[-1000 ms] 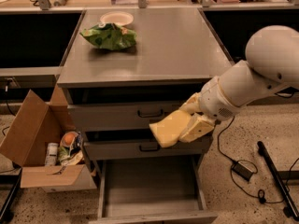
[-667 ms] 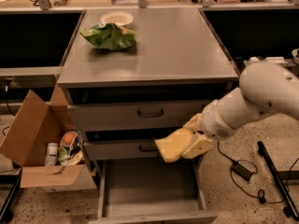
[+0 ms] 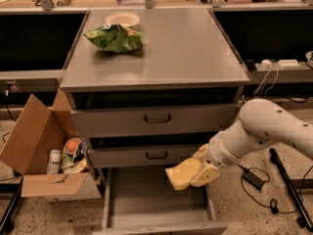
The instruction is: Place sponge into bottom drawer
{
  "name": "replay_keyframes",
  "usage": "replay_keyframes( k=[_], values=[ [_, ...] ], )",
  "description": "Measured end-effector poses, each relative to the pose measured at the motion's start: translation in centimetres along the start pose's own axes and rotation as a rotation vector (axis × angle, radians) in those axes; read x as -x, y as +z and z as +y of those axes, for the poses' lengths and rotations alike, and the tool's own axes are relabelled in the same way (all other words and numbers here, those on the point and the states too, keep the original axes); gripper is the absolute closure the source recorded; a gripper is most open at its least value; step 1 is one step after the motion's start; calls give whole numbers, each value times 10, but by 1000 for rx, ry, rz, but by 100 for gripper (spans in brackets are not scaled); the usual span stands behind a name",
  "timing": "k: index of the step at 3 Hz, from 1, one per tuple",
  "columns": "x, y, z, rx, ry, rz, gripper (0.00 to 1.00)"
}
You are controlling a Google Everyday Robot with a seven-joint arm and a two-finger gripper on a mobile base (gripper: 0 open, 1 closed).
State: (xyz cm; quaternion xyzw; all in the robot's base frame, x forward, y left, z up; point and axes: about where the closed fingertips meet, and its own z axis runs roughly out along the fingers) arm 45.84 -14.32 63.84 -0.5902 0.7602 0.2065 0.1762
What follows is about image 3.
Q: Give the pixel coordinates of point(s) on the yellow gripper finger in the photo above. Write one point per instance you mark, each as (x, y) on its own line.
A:
(200, 154)
(205, 173)

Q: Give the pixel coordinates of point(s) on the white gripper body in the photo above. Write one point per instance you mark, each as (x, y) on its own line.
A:
(219, 154)

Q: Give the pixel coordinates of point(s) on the yellow sponge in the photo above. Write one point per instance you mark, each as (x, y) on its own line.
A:
(181, 175)

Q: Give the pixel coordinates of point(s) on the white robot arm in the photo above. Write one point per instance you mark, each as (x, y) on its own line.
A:
(259, 124)

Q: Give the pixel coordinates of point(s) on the grey top drawer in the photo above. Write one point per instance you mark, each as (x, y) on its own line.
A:
(118, 122)

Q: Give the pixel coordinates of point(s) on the grey open bottom drawer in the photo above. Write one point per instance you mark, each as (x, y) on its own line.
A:
(139, 200)

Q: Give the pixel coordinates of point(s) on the grey middle drawer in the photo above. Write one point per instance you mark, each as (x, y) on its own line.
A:
(146, 155)

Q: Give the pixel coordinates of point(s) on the grey metal drawer cabinet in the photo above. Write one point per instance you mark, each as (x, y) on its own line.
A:
(185, 61)

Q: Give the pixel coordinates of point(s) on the black power adapter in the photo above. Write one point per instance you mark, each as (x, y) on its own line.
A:
(253, 179)

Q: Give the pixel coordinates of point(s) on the black metal floor bar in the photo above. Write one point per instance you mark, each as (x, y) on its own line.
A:
(304, 219)

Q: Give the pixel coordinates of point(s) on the white power strip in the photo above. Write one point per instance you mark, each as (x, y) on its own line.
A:
(281, 65)

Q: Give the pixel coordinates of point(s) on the green crumpled chip bag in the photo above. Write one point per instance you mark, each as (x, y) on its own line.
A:
(115, 38)

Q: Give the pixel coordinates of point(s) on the white spray can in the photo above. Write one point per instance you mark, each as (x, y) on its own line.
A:
(54, 162)

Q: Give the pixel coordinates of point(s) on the white paper plate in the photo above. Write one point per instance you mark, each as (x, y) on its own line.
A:
(123, 18)

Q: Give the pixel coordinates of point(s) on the brown cardboard box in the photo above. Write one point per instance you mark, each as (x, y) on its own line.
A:
(38, 131)

